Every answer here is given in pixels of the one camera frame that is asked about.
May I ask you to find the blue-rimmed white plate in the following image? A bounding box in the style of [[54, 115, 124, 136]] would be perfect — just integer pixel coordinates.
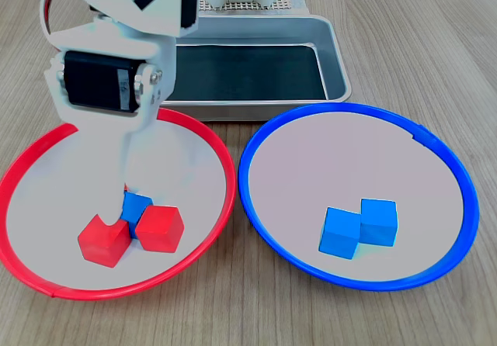
[[238, 102, 481, 292]]

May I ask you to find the black tray mat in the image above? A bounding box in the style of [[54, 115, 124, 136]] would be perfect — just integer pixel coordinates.
[[172, 43, 329, 102]]

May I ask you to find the red-rimmed white plate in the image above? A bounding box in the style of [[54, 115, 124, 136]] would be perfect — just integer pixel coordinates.
[[0, 107, 238, 303]]

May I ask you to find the red cube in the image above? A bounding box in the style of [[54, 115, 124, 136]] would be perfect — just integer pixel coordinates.
[[135, 205, 186, 253], [77, 213, 133, 268]]

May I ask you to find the steel tray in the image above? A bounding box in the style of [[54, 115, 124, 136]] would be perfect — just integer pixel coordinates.
[[157, 15, 353, 123]]

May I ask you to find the blue cube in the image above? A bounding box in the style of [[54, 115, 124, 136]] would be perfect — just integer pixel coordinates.
[[318, 206, 363, 261], [120, 191, 154, 240], [360, 197, 398, 248]]

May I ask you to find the red white servo cable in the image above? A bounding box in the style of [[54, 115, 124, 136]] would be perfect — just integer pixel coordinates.
[[40, 0, 64, 36]]

